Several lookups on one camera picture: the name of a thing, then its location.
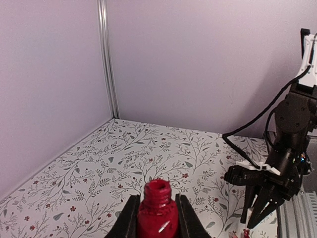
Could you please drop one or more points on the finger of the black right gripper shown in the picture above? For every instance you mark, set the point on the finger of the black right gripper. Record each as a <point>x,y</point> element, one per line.
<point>268,200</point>
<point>250,193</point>

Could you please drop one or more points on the aluminium corner post right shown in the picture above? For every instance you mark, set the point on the aluminium corner post right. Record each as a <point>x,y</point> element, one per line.
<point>106,58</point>

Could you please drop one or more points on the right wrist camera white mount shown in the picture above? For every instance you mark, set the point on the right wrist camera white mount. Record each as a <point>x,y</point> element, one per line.
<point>244,173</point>

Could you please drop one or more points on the aluminium front rail frame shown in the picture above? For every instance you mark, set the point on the aluminium front rail frame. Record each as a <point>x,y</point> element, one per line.
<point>297,218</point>

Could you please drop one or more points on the red nail polish bottle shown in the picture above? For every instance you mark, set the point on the red nail polish bottle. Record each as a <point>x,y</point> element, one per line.
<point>158,213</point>

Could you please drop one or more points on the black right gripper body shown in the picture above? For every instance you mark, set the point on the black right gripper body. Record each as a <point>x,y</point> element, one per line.
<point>287,185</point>

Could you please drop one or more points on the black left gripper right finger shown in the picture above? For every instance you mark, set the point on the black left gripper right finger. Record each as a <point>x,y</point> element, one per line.
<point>189,223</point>

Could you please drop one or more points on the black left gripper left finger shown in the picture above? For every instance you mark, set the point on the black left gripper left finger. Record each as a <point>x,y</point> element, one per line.
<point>125,225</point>

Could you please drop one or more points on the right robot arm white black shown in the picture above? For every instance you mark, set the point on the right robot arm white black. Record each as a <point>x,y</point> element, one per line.
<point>269,184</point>

